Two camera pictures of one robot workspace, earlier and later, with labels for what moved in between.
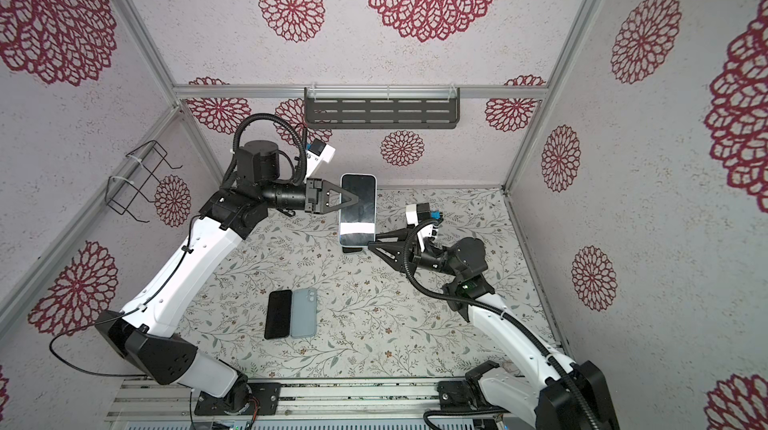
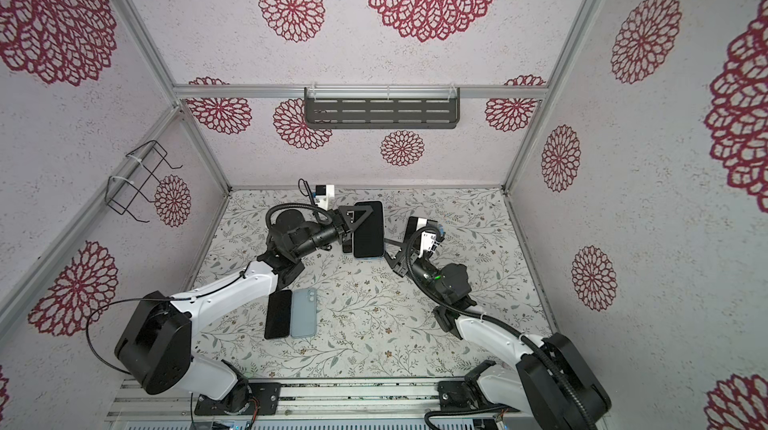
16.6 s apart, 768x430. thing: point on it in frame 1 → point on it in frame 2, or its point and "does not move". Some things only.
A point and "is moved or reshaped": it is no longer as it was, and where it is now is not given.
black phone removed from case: x=278 y=315 does not move
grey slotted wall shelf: x=339 y=108 does not move
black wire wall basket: x=122 y=192 does not move
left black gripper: x=324 y=188 → x=339 y=223
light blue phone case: x=304 y=313 does not move
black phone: x=358 y=221 is moved or reshaped
